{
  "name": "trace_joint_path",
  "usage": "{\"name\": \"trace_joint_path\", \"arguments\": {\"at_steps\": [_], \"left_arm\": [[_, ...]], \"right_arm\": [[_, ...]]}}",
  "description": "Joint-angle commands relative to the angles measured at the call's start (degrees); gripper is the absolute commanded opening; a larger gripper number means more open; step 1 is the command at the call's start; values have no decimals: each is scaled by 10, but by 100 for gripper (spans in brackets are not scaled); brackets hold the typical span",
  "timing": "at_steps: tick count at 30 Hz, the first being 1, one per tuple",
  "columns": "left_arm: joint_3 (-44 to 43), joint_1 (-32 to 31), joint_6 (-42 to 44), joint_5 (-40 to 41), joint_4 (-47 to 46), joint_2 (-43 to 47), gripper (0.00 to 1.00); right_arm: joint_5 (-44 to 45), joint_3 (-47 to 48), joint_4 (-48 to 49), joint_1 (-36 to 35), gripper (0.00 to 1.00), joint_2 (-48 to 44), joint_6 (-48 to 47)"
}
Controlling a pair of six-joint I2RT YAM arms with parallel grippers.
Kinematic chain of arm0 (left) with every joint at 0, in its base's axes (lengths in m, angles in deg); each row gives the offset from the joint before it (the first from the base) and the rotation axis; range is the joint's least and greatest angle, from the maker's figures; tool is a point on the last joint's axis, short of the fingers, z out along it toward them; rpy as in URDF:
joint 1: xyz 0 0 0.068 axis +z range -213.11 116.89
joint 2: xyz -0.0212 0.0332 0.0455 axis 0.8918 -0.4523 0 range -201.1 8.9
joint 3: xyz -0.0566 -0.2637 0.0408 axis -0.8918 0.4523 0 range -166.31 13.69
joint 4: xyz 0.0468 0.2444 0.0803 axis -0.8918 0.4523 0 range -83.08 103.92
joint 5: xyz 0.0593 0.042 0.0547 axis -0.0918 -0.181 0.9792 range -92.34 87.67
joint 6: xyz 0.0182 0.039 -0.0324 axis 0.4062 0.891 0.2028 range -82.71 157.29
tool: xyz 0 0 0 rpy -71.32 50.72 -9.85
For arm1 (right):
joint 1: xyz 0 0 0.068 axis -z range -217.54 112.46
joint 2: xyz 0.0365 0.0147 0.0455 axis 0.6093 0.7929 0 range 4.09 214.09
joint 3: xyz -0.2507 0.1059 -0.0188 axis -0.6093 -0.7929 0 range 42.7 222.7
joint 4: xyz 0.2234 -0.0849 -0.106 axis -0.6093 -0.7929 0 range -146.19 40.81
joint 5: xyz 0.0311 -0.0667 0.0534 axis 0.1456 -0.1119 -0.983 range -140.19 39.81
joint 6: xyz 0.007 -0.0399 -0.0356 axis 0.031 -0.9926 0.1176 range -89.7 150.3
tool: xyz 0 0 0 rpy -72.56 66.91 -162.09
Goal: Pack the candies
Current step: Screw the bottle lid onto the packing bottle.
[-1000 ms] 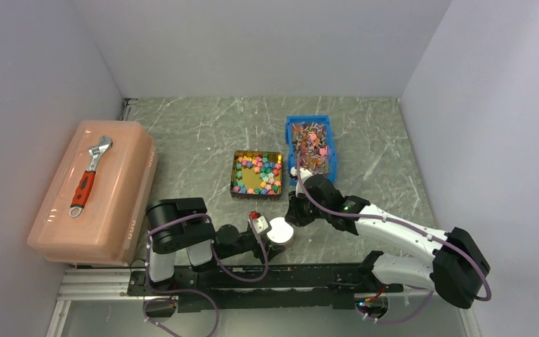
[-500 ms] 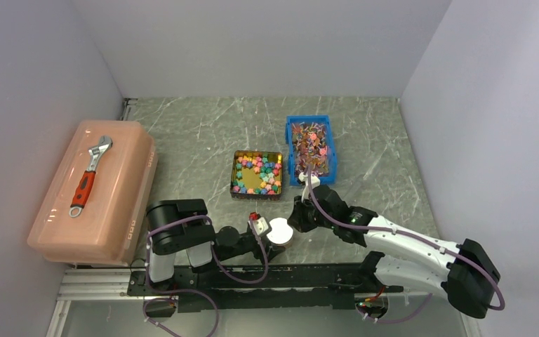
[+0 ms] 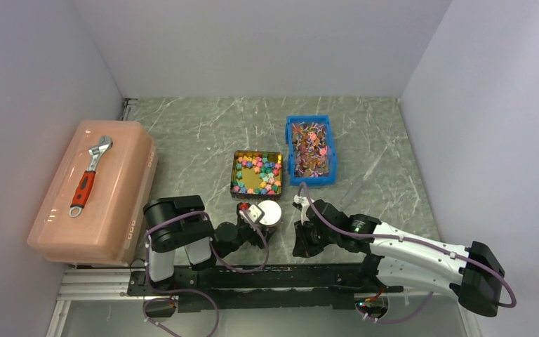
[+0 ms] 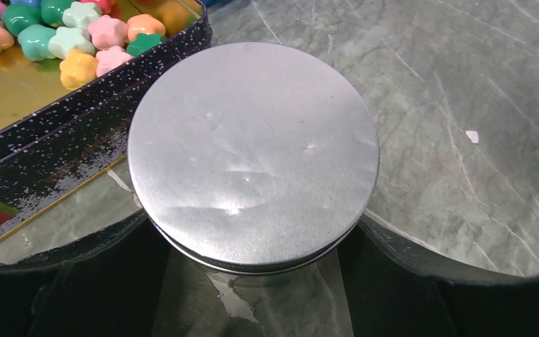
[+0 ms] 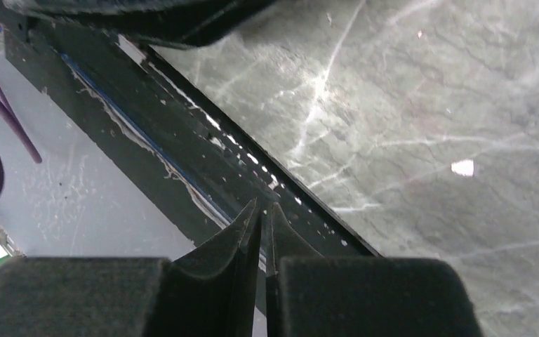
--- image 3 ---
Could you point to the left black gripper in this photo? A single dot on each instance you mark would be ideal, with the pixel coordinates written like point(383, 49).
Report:
point(257, 239)

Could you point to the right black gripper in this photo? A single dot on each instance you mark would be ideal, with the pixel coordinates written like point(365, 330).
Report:
point(302, 246)

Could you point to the round white jar lid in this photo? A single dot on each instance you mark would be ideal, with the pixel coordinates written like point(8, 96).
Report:
point(271, 213)

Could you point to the tin of star candies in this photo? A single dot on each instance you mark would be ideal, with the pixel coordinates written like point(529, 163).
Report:
point(257, 175)

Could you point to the blue bin of lollipops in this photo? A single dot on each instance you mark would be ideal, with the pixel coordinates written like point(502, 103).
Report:
point(311, 155)

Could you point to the small clear glass jar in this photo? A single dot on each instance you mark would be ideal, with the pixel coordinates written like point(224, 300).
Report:
point(271, 228)

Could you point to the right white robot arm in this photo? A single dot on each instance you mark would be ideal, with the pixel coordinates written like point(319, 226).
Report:
point(471, 274)

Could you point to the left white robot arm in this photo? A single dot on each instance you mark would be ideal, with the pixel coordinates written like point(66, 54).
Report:
point(181, 223)

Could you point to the orange translucent storage box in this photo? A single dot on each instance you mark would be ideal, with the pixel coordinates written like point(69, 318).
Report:
point(106, 232)

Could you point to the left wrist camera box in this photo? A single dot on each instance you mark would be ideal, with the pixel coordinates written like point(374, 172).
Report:
point(251, 213)

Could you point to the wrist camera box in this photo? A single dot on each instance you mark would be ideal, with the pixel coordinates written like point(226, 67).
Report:
point(302, 204)
point(251, 213)

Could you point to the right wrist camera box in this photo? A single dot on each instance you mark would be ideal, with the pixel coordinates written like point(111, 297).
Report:
point(302, 204)

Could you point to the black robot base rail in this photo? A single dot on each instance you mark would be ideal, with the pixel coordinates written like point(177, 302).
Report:
point(335, 285)

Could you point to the red handled adjustable wrench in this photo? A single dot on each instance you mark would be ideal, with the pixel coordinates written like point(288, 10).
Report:
point(83, 189)

